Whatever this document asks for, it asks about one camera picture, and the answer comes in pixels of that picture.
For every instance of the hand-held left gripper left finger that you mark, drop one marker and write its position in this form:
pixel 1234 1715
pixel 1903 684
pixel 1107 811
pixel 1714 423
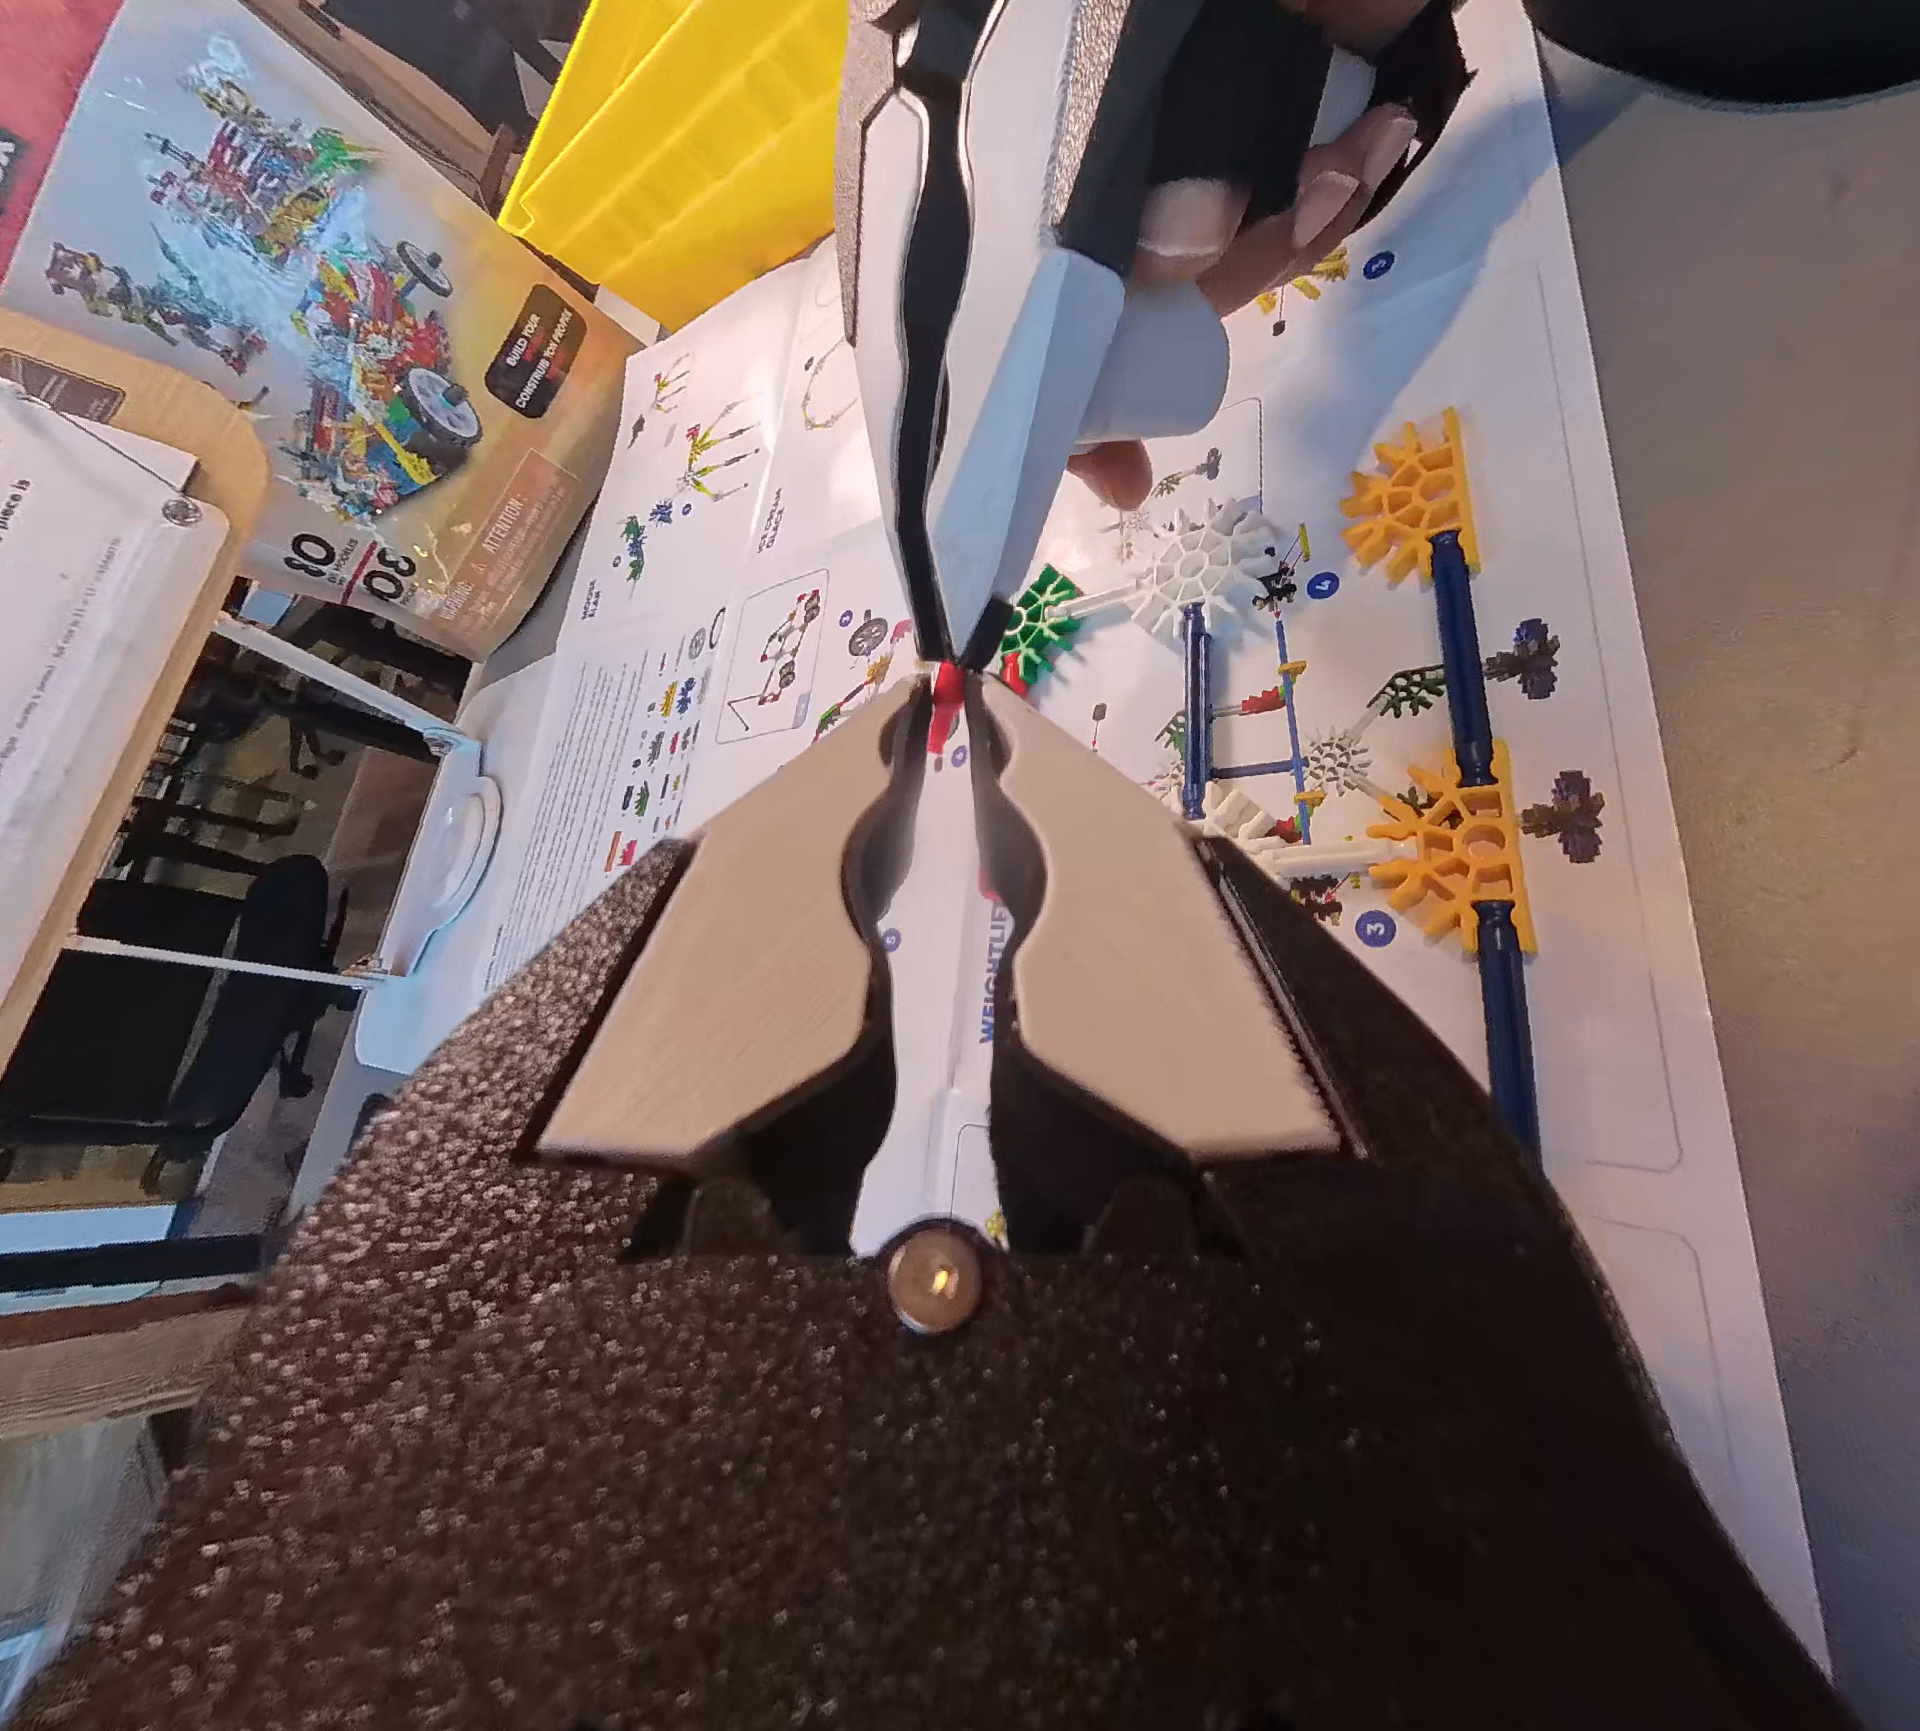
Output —
pixel 705 981

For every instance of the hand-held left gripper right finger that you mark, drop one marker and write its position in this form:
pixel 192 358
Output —
pixel 1155 981

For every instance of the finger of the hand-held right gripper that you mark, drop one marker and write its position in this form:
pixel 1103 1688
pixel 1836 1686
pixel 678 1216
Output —
pixel 892 336
pixel 1028 336

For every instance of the green connector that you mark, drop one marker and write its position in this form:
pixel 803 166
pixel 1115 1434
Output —
pixel 1043 621

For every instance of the short red rod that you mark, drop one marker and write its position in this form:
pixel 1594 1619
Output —
pixel 945 703

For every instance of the yellow plastic bin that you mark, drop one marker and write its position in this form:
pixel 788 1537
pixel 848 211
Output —
pixel 721 111

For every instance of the blue rod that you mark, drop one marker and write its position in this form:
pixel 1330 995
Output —
pixel 1467 665
pixel 1508 1041
pixel 1196 710

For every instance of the white metal stand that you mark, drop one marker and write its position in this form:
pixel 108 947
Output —
pixel 412 995

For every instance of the orange-yellow connector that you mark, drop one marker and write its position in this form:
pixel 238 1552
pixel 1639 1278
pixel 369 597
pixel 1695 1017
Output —
pixel 1410 494
pixel 1448 845

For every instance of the brown printed toy bag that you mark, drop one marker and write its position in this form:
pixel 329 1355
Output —
pixel 450 410

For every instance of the white printed instruction sheet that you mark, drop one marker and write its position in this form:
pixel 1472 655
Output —
pixel 1591 710

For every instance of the black office chair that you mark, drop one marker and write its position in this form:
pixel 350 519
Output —
pixel 180 1010

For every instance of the printed paper sheet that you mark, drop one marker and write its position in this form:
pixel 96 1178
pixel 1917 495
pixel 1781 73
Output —
pixel 89 650

